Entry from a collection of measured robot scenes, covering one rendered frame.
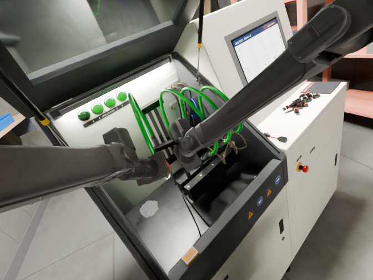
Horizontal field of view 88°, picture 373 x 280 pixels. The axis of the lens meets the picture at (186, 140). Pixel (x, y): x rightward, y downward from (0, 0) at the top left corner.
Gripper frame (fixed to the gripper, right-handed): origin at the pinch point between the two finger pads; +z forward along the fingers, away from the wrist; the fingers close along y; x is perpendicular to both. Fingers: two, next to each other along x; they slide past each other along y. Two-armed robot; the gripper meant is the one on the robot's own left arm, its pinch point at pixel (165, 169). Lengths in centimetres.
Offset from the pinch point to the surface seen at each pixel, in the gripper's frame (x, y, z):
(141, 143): -23.9, 22.1, 27.8
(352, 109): -19, -131, 191
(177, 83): -48, -6, 33
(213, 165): 0.0, -7.3, 33.9
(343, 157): 22, -97, 178
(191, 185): 5.5, 3.0, 25.6
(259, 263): 49, -6, 53
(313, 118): -5, -58, 54
